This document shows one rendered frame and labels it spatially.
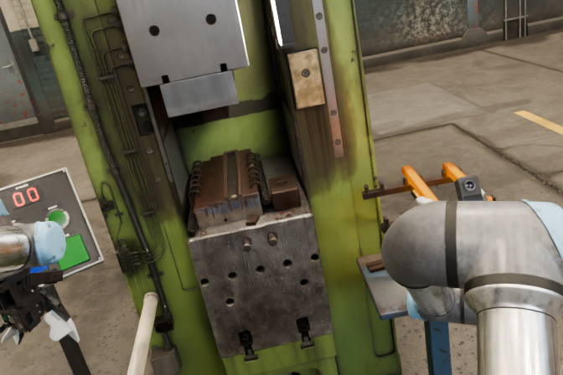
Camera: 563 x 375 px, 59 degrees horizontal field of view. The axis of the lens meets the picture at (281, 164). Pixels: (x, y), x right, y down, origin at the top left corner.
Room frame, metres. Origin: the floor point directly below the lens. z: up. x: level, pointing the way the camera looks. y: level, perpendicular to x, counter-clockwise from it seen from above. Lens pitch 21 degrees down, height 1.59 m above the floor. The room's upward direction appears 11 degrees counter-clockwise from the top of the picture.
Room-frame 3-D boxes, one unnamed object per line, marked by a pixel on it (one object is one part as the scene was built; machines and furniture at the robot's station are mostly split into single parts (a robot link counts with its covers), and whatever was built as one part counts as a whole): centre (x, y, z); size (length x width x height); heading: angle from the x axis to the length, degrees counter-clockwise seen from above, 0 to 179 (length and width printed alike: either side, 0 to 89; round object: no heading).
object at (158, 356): (1.45, 0.55, 0.36); 0.09 x 0.07 x 0.12; 93
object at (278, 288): (1.57, 0.14, 0.69); 0.56 x 0.38 x 0.45; 3
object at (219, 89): (1.56, 0.19, 1.32); 0.42 x 0.20 x 0.10; 3
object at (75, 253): (1.17, 0.59, 1.01); 0.07 x 0.05 x 0.07; 118
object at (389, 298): (1.24, -0.38, 0.67); 0.40 x 0.30 x 0.02; 91
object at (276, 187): (1.42, 0.01, 0.95); 0.12 x 0.08 x 0.06; 3
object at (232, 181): (1.56, 0.17, 0.99); 0.42 x 0.05 x 0.01; 3
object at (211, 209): (1.56, 0.19, 0.96); 0.42 x 0.20 x 0.09; 3
